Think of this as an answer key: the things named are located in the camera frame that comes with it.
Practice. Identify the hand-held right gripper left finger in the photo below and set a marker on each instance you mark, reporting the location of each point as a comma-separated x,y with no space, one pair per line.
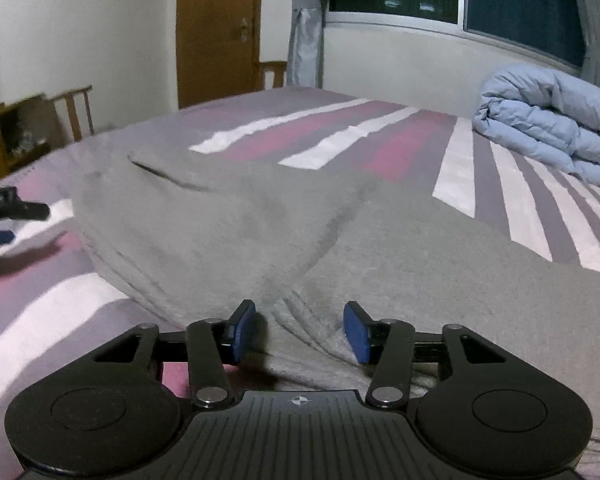
242,332

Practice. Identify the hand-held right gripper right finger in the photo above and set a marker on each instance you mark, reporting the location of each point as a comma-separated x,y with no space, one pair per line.
357,332

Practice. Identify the grey pants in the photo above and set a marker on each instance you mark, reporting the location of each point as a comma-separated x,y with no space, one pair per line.
230,220

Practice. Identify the wooden cabinet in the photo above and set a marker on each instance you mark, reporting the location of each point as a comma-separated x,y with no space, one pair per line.
10,135

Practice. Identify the wooden chair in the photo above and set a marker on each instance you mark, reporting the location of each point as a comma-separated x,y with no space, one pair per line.
272,74
72,110

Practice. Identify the striped bed sheet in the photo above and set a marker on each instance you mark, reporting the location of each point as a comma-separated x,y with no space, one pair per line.
410,145

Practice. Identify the brown wooden door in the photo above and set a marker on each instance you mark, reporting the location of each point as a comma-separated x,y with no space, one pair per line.
215,30

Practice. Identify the folded light blue duvet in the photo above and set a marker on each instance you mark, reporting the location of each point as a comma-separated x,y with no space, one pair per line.
545,115

